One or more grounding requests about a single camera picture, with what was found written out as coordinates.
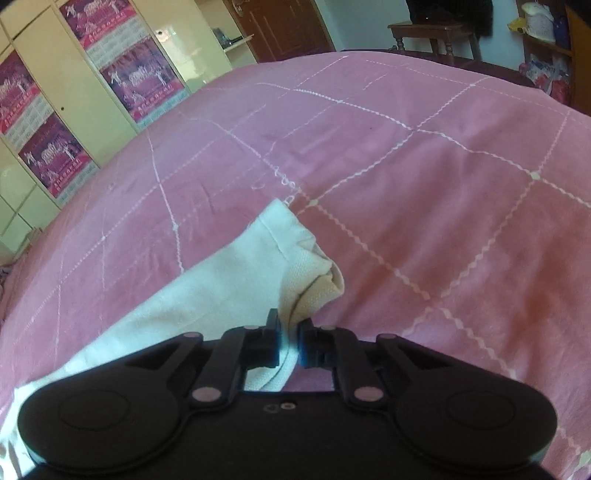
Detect white bag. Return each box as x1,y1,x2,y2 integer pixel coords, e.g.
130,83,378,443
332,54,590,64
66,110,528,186
508,1,556,43

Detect cream corner shelves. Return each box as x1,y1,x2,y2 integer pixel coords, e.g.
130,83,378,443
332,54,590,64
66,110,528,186
210,25,257,65

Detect white pants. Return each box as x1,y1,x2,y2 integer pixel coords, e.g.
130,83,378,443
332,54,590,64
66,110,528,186
0,198,347,480

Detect colourful plastic bags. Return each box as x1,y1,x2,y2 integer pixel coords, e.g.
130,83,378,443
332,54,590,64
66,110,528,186
518,54,574,101

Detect cream wardrobe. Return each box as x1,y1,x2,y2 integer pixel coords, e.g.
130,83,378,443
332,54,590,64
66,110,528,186
0,0,259,259

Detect brown wooden door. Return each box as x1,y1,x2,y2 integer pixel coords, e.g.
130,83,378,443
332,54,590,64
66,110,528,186
222,0,337,64

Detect pink checked bed sheet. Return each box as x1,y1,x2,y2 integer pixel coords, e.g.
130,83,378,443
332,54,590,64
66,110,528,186
0,50,591,480

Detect dark hanging clothes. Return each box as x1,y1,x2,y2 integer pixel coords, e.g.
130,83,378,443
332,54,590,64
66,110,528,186
405,0,496,40

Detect purple wall poster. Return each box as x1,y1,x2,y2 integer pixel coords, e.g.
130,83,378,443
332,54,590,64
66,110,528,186
98,36,191,124
59,0,152,51
17,112,99,200
0,50,52,136

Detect brown wooden table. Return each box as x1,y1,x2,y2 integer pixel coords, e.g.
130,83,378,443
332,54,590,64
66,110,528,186
387,21,483,70

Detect wooden shelf unit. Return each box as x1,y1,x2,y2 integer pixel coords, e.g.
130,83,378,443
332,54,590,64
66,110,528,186
521,4,591,116

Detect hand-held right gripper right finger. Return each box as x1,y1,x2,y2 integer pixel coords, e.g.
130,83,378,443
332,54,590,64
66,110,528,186
298,320,460,410

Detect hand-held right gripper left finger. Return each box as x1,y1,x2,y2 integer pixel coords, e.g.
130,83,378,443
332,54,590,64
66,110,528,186
122,308,283,410

